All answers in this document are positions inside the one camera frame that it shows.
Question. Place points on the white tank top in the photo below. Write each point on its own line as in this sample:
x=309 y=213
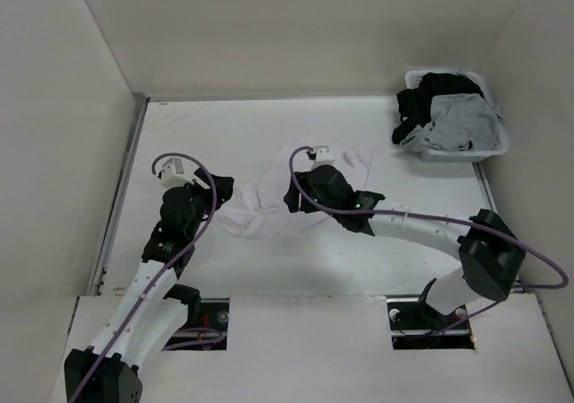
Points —
x=259 y=213

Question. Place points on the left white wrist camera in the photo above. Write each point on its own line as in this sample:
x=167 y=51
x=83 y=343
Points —
x=173 y=175

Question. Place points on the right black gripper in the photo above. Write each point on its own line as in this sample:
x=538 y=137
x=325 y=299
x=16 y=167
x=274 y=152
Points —
x=292 y=198

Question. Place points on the grey tank top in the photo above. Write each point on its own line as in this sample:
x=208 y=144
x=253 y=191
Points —
x=462 y=122

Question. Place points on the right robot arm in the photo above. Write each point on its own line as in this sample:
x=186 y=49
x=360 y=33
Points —
x=488 y=254

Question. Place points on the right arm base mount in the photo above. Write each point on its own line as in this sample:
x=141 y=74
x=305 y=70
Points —
x=417 y=327

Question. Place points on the black tank top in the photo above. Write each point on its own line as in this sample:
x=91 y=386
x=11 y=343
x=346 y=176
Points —
x=414 y=105

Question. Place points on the white plastic laundry basket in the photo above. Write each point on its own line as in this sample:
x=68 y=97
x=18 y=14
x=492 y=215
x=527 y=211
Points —
x=412 y=80

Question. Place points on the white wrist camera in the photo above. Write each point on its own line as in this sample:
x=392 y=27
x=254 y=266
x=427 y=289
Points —
x=320 y=155
x=173 y=175

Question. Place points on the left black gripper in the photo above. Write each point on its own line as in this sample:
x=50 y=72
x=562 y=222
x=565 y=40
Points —
x=224 y=189

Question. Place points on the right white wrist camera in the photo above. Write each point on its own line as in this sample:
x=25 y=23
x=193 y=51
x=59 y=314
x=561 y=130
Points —
x=320 y=155

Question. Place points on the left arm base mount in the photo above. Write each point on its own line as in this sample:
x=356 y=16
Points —
x=211 y=321

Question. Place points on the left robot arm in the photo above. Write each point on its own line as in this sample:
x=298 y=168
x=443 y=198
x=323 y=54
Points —
x=155 y=305

